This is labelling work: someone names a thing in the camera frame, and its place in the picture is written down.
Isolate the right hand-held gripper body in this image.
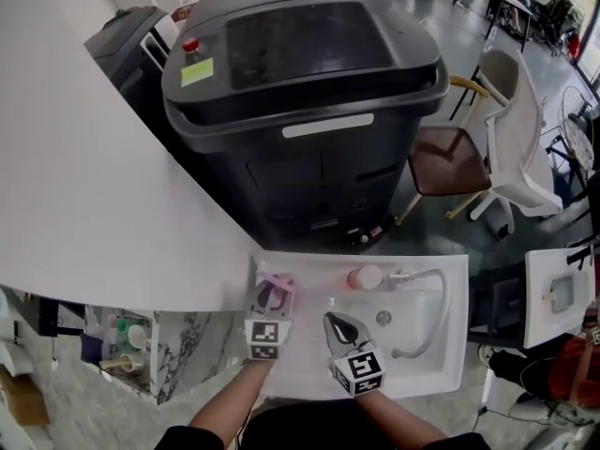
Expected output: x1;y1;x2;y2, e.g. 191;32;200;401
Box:
328;339;386;398

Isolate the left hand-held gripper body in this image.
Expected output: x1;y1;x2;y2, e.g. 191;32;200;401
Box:
244;305;294;361

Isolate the pink spray bottle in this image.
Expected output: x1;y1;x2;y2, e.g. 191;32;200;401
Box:
260;272;297;318

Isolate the person's left forearm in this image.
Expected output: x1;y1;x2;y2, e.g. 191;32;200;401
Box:
187;358;273;440

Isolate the person's right forearm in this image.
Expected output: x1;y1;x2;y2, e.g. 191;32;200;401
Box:
358;389;446;444

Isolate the orange bottle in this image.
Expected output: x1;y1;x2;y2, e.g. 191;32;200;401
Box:
346;263;384;293

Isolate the white washbasin table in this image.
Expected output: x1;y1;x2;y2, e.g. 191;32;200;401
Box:
250;253;470;400

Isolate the person's black clothing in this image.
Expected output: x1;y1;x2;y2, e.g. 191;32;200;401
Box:
154;398;493;450

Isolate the marble-pattern box with items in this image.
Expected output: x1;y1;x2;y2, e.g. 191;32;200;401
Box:
79;305;245;406

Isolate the white faucet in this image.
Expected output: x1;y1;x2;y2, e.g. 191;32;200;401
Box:
383;267;451;360

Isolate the large black machine cabinet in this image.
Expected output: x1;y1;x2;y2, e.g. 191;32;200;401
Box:
161;0;451;255

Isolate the brown wooden chair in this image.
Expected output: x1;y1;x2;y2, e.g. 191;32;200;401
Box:
396;75;493;227

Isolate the white office chair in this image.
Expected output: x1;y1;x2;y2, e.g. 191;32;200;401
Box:
468;47;563;236

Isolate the cardboard box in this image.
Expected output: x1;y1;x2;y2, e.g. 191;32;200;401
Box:
0;367;51;428

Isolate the small black machine cabinet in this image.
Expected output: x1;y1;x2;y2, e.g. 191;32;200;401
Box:
83;6;179;126

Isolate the black frame washbasin stand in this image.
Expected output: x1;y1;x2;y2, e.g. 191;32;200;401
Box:
468;246;596;351

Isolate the wire frame chair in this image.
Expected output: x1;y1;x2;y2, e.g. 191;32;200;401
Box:
546;84;596;177

